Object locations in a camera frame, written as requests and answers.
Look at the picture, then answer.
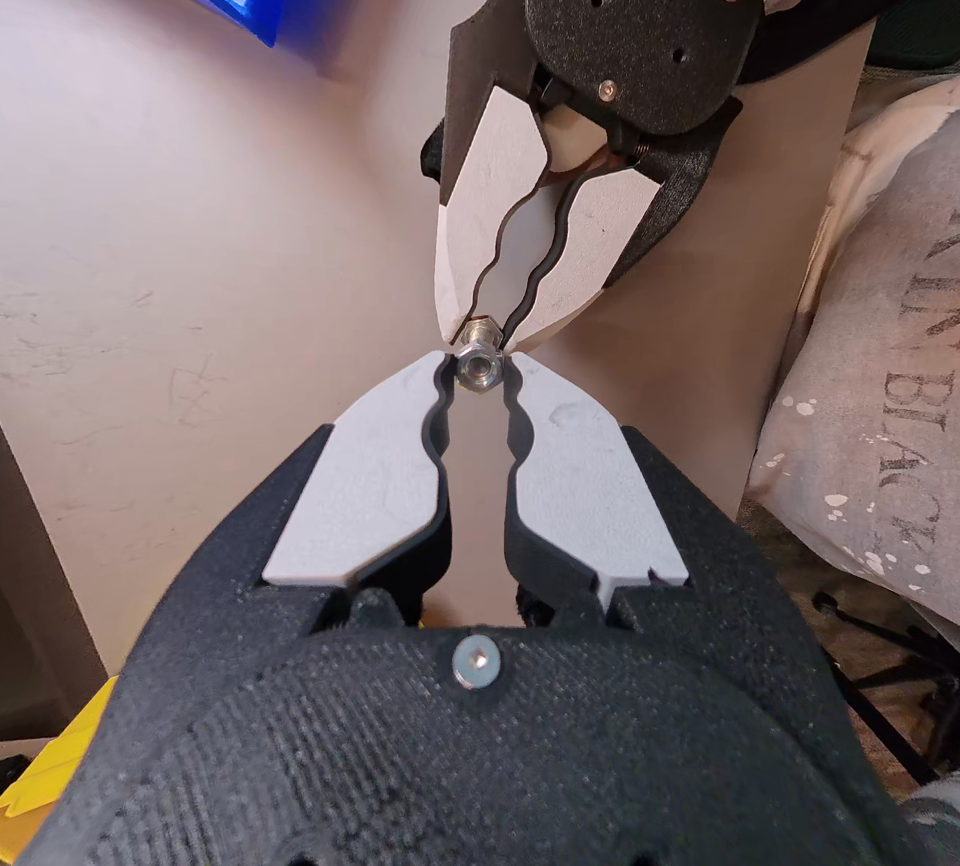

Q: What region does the grey printed sweatshirt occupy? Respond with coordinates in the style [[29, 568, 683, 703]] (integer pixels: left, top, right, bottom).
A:
[[745, 78, 960, 629]]

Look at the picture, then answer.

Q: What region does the yellow plastic bin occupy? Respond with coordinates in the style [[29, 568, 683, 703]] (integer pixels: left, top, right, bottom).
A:
[[0, 674, 121, 820]]

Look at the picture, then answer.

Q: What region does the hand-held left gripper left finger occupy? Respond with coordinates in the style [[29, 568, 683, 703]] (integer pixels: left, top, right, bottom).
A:
[[261, 350, 457, 591]]

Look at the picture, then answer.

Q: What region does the silver hex nut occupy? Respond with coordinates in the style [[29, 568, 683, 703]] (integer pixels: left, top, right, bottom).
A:
[[454, 348, 504, 395]]

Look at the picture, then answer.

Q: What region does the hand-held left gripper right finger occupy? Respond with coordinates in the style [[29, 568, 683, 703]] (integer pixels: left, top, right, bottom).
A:
[[500, 353, 691, 594]]

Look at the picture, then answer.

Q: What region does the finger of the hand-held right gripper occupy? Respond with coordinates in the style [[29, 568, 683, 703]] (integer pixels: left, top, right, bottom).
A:
[[436, 82, 554, 346], [503, 163, 663, 352]]

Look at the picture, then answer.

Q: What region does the black chair base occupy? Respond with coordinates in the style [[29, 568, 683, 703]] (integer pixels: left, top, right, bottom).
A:
[[812, 588, 960, 786]]

